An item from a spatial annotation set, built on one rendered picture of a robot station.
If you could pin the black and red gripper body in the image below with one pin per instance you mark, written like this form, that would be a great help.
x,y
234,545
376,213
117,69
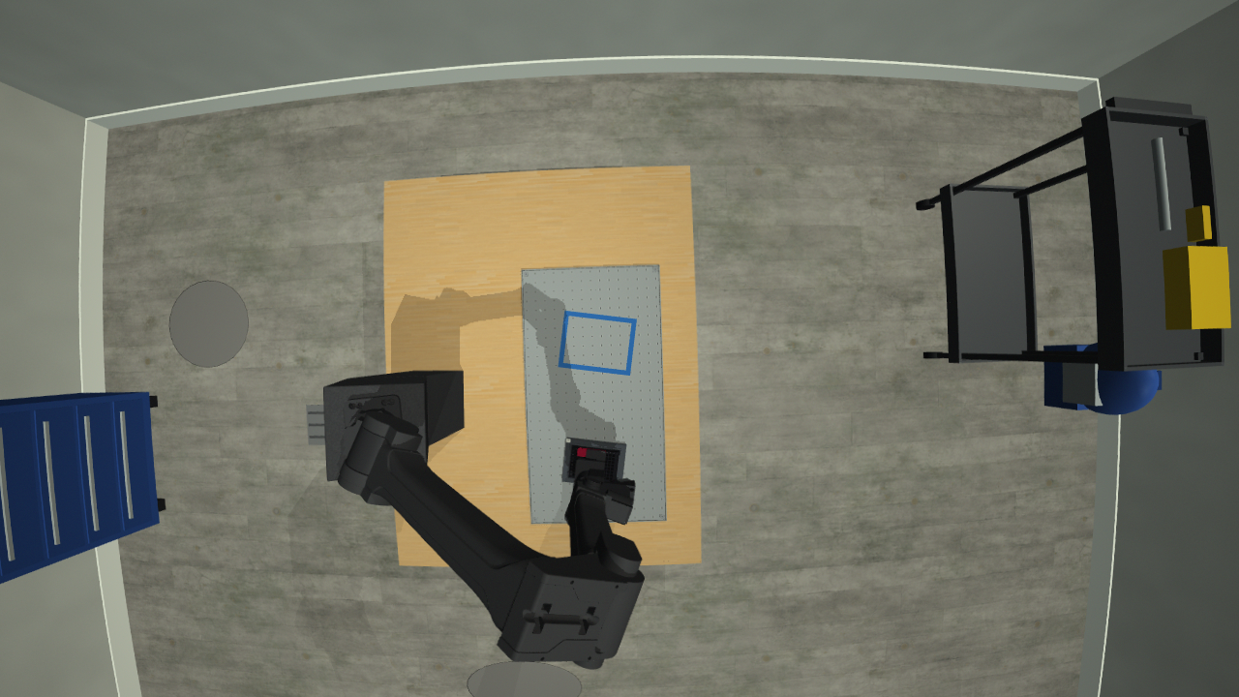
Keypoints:
x,y
583,465

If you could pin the blue tape outline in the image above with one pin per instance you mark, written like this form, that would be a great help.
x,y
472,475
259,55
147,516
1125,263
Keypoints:
x,y
590,368

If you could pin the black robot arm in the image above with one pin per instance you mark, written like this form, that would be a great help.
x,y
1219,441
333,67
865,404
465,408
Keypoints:
x,y
562,609

